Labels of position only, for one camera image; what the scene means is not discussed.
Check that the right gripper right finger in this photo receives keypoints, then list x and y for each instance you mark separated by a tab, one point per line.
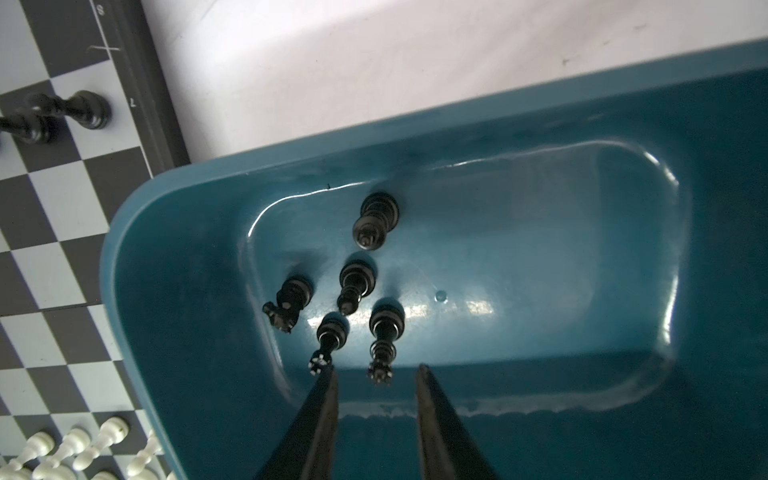
446	449

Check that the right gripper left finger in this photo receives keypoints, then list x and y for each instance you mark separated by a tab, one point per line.
307	449

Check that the black chess pieces in tray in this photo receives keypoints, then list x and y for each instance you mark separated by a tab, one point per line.
379	214

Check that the white chess pieces on board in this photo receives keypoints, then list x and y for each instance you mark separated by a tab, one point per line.
42	458

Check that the black white chess board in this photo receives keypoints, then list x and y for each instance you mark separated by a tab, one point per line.
61	366

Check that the black chess pieces on board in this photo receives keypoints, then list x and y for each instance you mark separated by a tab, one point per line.
34	124

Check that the dark teal plastic tray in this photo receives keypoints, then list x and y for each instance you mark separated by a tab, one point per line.
581	264

